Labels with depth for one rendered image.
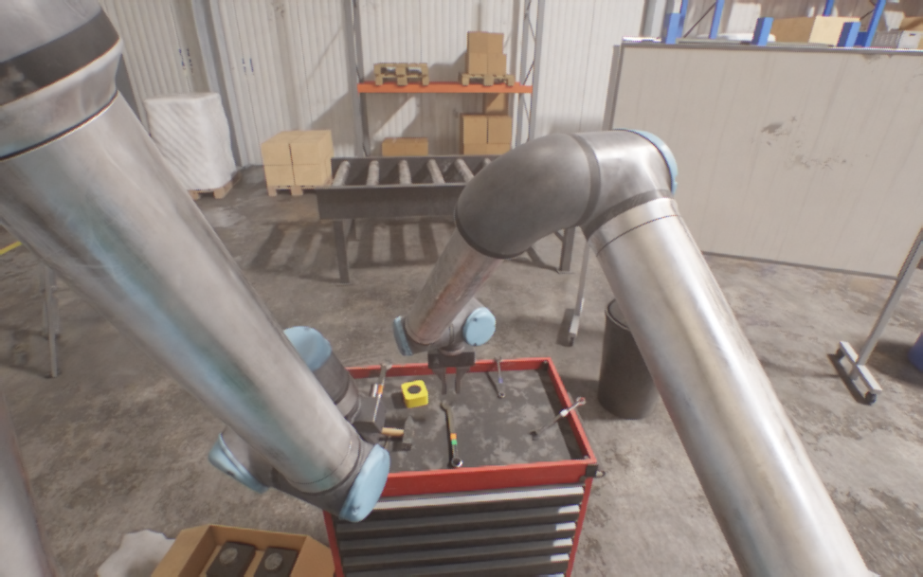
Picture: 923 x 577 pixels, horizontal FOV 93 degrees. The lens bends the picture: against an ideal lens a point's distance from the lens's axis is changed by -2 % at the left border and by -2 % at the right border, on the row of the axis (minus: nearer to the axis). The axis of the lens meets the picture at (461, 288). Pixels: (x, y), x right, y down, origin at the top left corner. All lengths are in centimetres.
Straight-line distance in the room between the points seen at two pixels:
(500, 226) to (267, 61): 866
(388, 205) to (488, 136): 415
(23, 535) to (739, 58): 315
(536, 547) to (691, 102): 251
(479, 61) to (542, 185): 723
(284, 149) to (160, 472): 506
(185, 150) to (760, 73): 658
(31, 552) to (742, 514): 62
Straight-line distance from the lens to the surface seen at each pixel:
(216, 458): 67
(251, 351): 37
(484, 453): 133
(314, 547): 204
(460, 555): 147
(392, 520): 134
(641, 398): 279
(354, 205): 398
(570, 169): 53
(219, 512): 256
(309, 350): 67
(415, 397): 144
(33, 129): 27
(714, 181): 320
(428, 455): 132
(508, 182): 53
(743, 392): 54
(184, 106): 730
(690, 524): 253
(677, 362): 54
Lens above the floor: 189
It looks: 28 degrees down
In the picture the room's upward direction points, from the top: 1 degrees clockwise
